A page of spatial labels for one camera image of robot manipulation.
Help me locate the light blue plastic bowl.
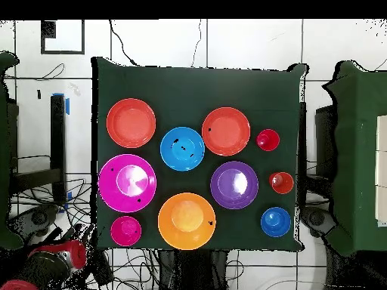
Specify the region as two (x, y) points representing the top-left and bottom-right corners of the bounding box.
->
(159, 126), (206, 172)

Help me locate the orange-red plastic bowl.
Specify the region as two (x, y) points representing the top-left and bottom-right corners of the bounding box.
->
(106, 97), (157, 150)
(201, 106), (252, 157)

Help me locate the large magenta plastic bowl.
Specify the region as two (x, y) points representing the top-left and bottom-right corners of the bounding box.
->
(98, 153), (158, 214)

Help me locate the purple plastic bowl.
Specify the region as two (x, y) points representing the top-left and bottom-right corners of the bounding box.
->
(209, 160), (260, 211)

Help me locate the orange plastic bowl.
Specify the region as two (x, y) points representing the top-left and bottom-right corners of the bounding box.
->
(157, 192), (217, 251)

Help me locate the dark green table cloth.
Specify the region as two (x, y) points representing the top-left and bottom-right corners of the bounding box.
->
(91, 56), (309, 252)

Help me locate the red plastic cup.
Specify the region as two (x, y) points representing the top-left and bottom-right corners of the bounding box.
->
(255, 128), (281, 152)

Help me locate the orange plastic cup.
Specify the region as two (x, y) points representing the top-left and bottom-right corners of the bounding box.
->
(268, 171), (295, 195)

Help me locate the small magenta plastic bowl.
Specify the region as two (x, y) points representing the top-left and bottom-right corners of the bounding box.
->
(110, 214), (143, 248)

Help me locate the small dark blue bowl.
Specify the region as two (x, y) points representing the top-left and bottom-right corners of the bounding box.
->
(260, 206), (292, 239)

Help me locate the black power adapter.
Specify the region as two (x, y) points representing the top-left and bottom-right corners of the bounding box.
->
(90, 248), (115, 286)

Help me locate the neighbouring green cloth table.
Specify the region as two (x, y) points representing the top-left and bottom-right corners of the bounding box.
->
(321, 60), (387, 258)
(0, 51), (20, 250)

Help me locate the white panel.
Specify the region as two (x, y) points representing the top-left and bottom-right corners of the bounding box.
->
(374, 114), (387, 227)

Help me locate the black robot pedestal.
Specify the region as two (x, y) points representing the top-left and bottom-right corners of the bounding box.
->
(156, 249), (229, 290)

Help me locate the black floor cable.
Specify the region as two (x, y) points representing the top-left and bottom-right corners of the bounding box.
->
(108, 20), (140, 66)

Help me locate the black stand frame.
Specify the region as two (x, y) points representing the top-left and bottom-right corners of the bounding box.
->
(8, 94), (68, 205)

